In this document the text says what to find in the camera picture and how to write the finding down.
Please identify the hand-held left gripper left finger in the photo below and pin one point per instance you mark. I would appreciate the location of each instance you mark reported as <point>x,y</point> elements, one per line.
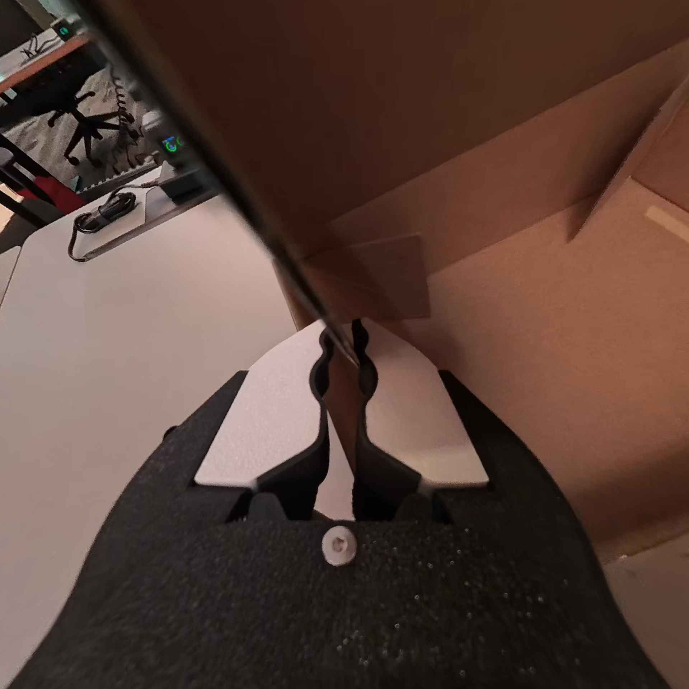
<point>264,420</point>

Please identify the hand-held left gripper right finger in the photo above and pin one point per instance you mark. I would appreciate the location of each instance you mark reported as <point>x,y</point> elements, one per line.
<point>420,425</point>

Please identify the brown cardboard box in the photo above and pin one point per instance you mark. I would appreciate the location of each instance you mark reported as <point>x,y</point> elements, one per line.
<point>484,323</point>

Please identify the black device with green display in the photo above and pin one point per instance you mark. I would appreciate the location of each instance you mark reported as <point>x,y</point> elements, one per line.
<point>183,167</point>

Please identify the red fabric item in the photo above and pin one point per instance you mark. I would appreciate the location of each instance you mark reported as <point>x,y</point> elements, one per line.
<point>51,194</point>

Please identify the black office chair base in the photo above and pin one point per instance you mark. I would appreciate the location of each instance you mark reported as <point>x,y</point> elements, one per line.
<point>80,121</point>

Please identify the desk with wooden edge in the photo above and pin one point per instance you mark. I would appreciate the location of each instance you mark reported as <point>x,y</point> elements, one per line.
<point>37,67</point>

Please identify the small device with green light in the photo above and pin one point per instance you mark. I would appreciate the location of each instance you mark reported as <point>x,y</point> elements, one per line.
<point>65,29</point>

